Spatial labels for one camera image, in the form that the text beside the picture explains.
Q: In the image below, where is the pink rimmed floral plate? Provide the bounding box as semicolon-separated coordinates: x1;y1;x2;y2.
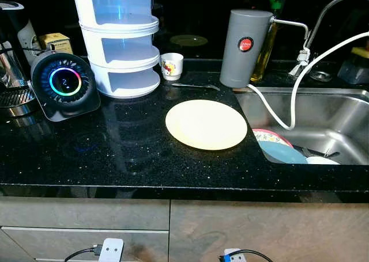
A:
252;128;295;153

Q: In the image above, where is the black steel kettle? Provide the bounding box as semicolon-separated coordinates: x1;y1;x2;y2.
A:
0;0;42;120

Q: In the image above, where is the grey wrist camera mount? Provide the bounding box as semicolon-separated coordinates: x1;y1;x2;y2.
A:
224;249;247;262
98;238;125;262

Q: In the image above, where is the stainless steel sink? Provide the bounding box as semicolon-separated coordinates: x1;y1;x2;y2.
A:
234;86;369;166

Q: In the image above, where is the grey cabinet door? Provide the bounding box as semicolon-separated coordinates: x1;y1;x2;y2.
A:
168;200;369;262

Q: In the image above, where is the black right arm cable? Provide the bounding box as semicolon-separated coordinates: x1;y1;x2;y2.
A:
219;249;274;262

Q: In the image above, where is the small white bowl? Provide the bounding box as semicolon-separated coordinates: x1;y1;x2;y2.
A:
306;155;341;166

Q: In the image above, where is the small white printed cup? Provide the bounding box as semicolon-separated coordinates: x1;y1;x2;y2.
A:
160;52;185;81

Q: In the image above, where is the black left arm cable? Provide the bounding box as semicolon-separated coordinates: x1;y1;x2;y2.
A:
63;246;103;262

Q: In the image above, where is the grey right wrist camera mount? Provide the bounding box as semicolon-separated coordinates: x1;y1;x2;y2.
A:
224;249;247;262

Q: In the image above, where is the white faucet hose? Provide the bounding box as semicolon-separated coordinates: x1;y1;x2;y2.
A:
247;32;369;130

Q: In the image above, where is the yellow oil bottle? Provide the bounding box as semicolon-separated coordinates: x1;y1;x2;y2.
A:
251;0;280;83

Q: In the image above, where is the chrome sink faucet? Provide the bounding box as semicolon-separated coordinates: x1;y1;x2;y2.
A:
288;0;369;78

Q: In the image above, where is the steel fork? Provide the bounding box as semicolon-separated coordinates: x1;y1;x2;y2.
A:
171;82;221;91

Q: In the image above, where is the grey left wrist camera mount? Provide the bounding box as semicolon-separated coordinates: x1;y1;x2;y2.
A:
98;238;125;262

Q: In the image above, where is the dark sponge holder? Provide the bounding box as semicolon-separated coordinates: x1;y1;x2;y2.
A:
337;58;369;85

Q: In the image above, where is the grey water filter canister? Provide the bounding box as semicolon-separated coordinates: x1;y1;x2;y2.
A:
219;9;310;89

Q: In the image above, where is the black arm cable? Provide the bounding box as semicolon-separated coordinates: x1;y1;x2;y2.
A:
219;249;274;262
63;246;103;262

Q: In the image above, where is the dark metal utensil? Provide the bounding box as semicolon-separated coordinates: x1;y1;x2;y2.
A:
297;146;341;159

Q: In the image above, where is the white tiered food container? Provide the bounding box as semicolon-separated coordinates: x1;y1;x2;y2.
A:
71;0;161;99

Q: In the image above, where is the grey cabinet drawer front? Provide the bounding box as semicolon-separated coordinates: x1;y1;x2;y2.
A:
0;196;171;231
0;226;171;262

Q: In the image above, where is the cream floral plate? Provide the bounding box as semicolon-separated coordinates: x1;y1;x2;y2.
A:
165;99;248;151

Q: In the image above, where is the small yellow box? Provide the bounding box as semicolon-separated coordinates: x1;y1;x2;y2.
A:
39;33;74;55

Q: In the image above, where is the light blue plate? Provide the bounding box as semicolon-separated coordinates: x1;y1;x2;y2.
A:
258;140;310;165

